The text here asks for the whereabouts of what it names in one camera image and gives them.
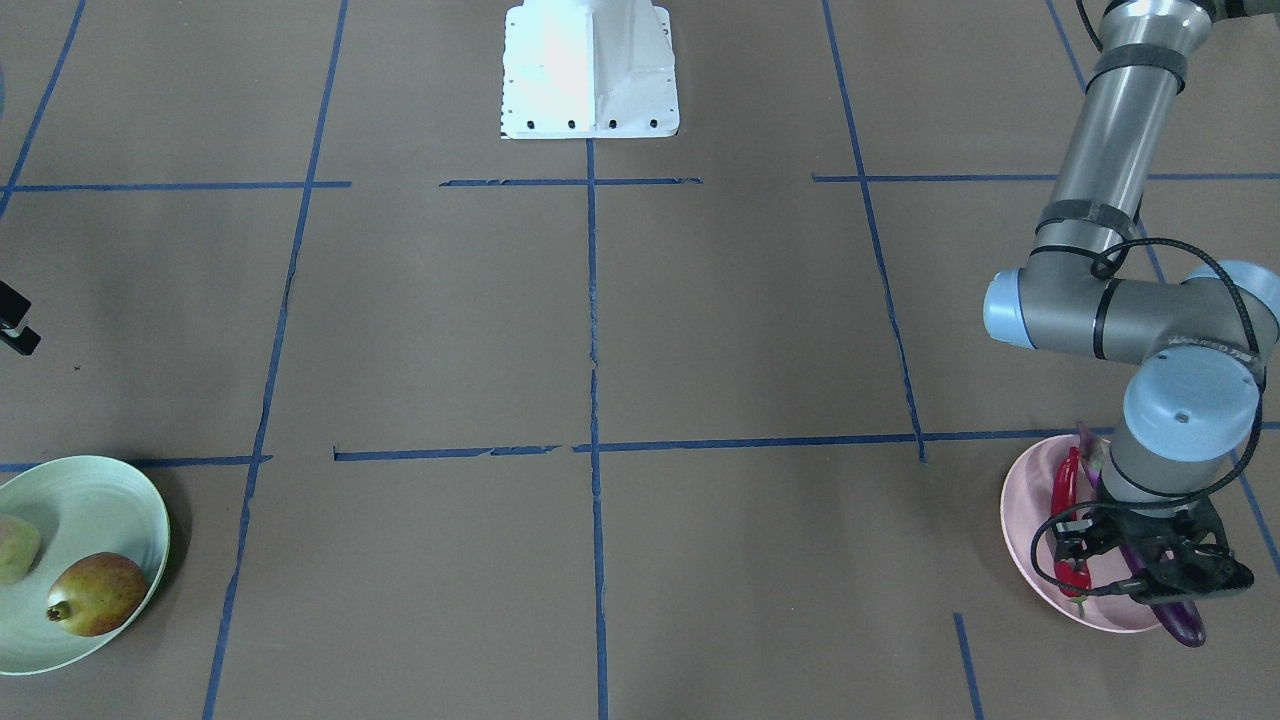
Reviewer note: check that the green plate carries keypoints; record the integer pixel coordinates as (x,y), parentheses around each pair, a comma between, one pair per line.
(80,505)

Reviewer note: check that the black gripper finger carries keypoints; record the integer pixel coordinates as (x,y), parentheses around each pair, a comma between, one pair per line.
(15,330)

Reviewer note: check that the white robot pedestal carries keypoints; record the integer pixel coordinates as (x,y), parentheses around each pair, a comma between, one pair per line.
(588,69)

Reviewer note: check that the purple eggplant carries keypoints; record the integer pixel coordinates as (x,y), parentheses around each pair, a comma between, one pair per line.
(1181,620)

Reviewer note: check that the red apple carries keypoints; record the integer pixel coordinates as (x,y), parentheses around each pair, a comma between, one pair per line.
(96,594)

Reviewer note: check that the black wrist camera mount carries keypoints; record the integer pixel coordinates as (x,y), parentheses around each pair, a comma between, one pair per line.
(1181,548)

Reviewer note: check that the pink plate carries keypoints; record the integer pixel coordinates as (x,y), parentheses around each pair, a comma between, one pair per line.
(1025,503)

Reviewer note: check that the yellow-pink peach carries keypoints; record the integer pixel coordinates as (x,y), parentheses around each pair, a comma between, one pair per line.
(20,543)

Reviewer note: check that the red chili pepper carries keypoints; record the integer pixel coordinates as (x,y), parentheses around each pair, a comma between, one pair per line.
(1069,569)

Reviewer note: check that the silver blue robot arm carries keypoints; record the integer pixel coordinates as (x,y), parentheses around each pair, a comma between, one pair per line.
(1200,347)

